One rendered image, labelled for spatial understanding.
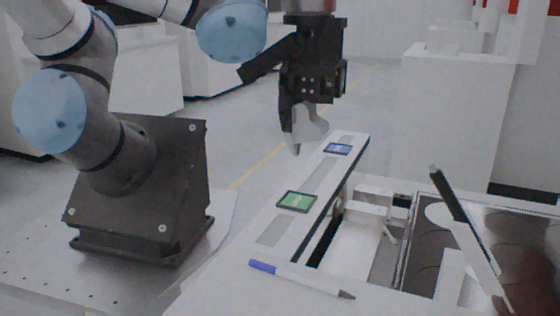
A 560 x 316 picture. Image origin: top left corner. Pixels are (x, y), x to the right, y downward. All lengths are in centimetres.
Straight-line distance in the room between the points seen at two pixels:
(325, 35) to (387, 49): 810
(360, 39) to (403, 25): 94
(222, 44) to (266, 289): 28
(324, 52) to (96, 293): 54
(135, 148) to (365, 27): 810
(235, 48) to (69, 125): 31
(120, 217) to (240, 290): 36
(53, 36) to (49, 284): 43
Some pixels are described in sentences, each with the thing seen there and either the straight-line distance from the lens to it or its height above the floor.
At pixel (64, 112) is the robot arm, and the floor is 113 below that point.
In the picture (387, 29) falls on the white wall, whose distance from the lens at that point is 859.
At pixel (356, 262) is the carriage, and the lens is 65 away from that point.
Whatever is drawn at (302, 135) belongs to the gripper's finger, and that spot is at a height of 109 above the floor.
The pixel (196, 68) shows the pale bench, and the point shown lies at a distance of 509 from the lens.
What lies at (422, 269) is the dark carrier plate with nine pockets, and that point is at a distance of 63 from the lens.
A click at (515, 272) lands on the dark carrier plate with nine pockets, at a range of 69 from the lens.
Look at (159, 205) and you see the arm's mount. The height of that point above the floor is 93.
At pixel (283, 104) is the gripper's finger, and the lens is 53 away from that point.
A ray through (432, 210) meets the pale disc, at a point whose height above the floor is 90.
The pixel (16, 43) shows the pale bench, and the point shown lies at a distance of 351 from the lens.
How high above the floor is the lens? 128
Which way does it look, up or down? 23 degrees down
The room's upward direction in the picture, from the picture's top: straight up
